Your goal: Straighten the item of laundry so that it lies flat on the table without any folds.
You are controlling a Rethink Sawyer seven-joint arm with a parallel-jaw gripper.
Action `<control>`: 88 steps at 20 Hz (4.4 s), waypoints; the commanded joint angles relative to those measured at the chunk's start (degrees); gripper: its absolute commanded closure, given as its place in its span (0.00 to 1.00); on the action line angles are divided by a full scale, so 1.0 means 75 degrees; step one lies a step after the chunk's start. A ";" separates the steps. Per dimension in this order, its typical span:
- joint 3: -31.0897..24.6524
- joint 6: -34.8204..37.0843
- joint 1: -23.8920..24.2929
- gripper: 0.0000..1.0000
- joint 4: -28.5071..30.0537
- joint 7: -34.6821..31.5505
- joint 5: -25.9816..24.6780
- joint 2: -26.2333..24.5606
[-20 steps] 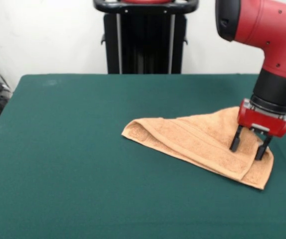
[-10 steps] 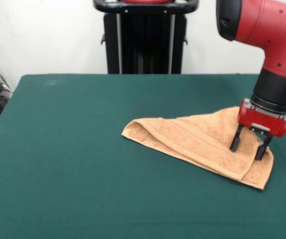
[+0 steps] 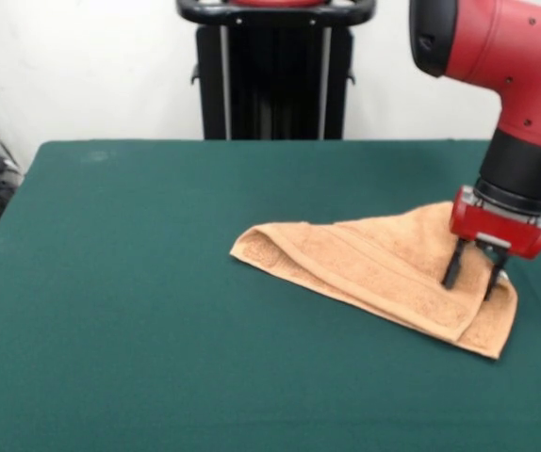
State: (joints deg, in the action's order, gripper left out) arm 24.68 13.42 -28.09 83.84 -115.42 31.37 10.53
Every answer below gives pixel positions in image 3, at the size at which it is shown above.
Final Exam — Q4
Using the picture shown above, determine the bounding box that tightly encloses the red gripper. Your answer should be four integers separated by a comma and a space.
441, 186, 541, 302

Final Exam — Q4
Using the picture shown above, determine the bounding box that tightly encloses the tan terry towel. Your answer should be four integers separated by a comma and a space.
228, 201, 519, 362

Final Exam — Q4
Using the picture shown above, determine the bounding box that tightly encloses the dark green table cloth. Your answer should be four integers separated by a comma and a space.
0, 138, 541, 452

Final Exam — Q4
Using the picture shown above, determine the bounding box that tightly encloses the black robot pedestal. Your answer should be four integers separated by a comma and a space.
174, 0, 374, 141

